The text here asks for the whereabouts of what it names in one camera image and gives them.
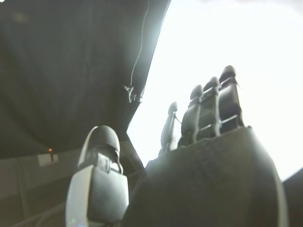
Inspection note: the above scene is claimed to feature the left robot hand, black palm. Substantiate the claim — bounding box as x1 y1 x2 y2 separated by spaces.
65 65 290 227

